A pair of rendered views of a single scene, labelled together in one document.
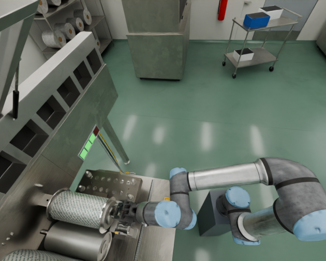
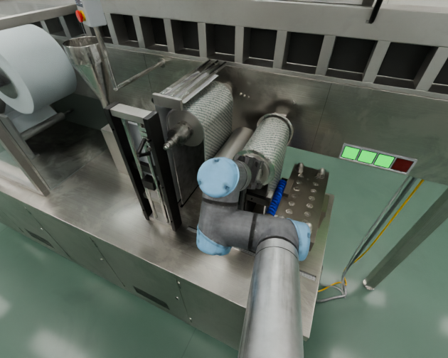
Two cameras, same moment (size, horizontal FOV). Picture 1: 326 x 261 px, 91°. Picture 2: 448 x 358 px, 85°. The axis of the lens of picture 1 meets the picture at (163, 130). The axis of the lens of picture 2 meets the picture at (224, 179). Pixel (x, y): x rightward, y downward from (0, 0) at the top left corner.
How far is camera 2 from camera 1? 43 cm
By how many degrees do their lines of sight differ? 61
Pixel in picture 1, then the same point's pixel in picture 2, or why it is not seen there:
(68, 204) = (269, 126)
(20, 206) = (271, 91)
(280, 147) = not seen: outside the picture
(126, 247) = not seen: hidden behind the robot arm
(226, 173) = (274, 312)
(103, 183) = (306, 191)
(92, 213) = (254, 145)
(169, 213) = (215, 165)
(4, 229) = (251, 87)
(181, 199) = (242, 220)
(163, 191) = not seen: hidden behind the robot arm
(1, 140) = (335, 26)
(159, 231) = (227, 270)
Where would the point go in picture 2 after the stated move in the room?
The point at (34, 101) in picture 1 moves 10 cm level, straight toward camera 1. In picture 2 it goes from (409, 28) to (389, 33)
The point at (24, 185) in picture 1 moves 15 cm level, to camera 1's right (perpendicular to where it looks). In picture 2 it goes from (291, 83) to (294, 102)
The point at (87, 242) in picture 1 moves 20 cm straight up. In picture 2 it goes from (227, 153) to (227, 102)
